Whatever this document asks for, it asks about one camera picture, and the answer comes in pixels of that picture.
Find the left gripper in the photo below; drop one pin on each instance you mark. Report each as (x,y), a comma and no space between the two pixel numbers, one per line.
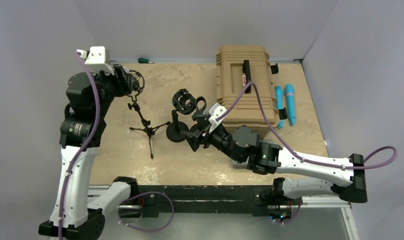
(121,79)

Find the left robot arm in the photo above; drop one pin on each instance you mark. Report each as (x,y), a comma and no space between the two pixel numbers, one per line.
(74,217)

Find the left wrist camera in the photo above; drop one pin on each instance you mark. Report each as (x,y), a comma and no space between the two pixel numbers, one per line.
(97,59)

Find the blue microphone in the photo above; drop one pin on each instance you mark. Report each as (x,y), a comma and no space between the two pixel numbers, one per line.
(279,104)
(290,98)

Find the tan tool case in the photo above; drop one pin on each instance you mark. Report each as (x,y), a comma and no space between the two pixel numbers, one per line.
(244,73)

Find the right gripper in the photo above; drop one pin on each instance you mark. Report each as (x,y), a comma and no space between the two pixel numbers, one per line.
(196,138)

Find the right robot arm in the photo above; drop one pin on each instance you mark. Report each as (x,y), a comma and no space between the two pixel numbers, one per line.
(343,177)

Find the green object at wall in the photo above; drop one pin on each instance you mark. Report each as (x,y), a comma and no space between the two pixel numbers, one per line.
(142,60)

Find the round base shock mount stand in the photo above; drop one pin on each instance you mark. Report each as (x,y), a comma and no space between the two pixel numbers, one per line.
(184,103)

